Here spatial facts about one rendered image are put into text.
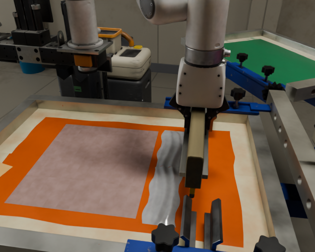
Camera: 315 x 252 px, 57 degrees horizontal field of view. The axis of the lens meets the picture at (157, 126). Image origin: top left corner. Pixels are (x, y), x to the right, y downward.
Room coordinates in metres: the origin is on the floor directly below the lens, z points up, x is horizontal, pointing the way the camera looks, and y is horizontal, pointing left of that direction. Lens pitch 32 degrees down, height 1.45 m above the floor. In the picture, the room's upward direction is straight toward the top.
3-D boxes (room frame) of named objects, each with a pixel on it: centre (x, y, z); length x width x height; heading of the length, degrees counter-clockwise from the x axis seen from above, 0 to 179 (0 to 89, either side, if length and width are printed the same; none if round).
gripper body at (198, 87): (0.57, -0.09, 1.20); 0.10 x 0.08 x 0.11; 82
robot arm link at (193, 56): (0.57, -0.10, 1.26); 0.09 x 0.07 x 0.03; 82
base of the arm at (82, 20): (1.07, 0.26, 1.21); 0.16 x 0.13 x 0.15; 166
